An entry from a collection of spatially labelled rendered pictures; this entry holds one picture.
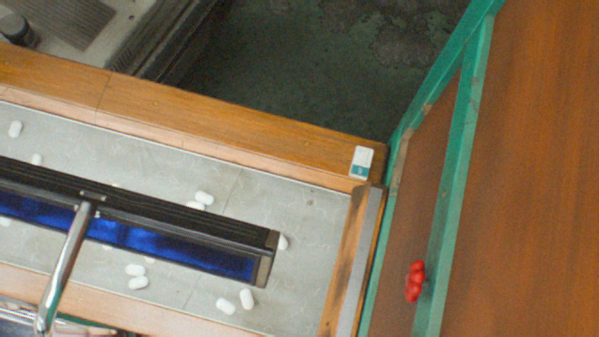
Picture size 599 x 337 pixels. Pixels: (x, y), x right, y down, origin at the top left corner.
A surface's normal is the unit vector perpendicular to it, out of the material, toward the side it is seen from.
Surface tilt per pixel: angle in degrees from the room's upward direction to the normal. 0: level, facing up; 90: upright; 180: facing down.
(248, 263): 58
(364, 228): 0
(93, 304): 0
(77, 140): 0
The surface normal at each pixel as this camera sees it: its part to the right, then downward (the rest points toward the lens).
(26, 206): -0.18, 0.61
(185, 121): 0.06, -0.31
